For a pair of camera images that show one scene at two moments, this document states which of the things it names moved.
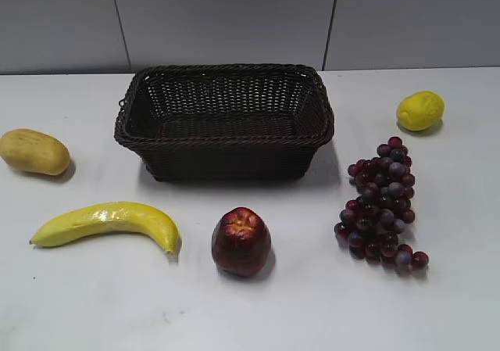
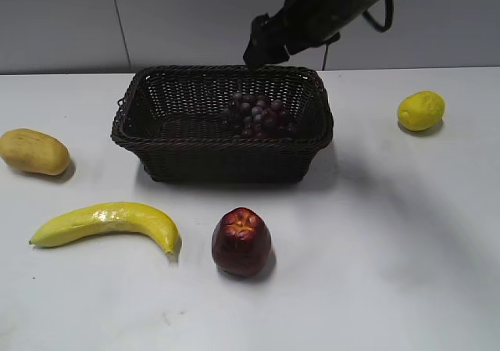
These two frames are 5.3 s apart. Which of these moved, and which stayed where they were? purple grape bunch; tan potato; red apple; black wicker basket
Moved: purple grape bunch
Stayed: tan potato; red apple; black wicker basket
